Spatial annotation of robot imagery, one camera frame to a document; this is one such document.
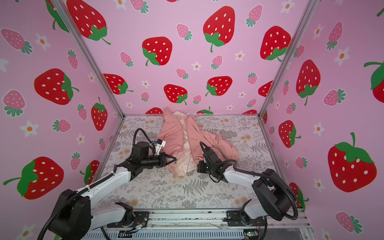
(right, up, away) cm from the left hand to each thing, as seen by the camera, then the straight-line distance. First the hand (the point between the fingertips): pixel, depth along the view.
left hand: (175, 159), depth 79 cm
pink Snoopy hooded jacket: (+3, +7, +25) cm, 27 cm away
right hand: (+11, -6, +9) cm, 15 cm away
